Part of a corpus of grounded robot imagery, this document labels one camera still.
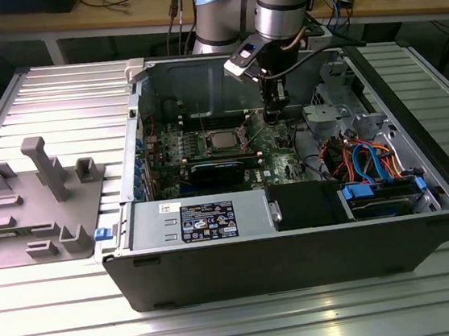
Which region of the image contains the metal wire locking lever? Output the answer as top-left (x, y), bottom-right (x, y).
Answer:
top-left (240, 108), bottom-right (264, 131)
top-left (194, 102), bottom-right (207, 135)

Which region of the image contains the metal socket cover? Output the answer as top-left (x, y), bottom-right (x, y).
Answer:
top-left (238, 109), bottom-right (268, 151)

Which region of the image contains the silver topped CPU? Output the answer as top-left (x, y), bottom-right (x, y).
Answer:
top-left (210, 131), bottom-right (240, 151)

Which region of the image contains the CPU socket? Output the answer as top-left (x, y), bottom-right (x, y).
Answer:
top-left (202, 126), bottom-right (249, 156)

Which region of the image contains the silver metal disk bay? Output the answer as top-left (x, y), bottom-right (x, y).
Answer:
top-left (297, 54), bottom-right (399, 156)

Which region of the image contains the green motherboard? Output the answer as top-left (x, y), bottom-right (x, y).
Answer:
top-left (137, 100), bottom-right (324, 205)

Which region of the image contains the black graphics card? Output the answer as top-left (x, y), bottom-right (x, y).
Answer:
top-left (187, 156), bottom-right (248, 189)

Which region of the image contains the hard disk in blue carrier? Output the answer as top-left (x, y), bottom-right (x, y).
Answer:
top-left (338, 175), bottom-right (430, 223)

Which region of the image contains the black and grey PC case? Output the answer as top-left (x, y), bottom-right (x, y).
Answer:
top-left (79, 23), bottom-right (449, 317)

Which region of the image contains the grey power supply unit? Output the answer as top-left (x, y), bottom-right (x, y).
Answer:
top-left (125, 186), bottom-right (277, 252)

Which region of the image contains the blue plastic case latch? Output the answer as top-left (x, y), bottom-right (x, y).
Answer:
top-left (93, 226), bottom-right (114, 243)

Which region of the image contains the wooden workbench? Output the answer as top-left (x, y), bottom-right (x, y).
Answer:
top-left (0, 0), bottom-right (449, 67)

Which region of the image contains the grey plastic parts rack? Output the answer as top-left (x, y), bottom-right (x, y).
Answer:
top-left (0, 128), bottom-right (117, 271)

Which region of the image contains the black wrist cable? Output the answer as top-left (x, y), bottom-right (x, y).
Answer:
top-left (264, 43), bottom-right (344, 81)

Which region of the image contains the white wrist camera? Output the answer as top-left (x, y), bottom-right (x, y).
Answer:
top-left (221, 40), bottom-right (268, 81)

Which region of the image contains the red and black wire bundle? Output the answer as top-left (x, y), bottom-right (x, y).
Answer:
top-left (317, 135), bottom-right (356, 179)

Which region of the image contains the blue wire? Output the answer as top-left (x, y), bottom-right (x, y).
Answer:
top-left (349, 139), bottom-right (376, 186)
top-left (366, 143), bottom-right (388, 184)

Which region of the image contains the blue network cable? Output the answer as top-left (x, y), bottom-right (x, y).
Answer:
top-left (331, 0), bottom-right (347, 35)

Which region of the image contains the thin red wire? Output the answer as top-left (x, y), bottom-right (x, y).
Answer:
top-left (145, 111), bottom-right (160, 139)

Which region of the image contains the orange wire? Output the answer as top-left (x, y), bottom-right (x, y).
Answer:
top-left (369, 139), bottom-right (404, 181)

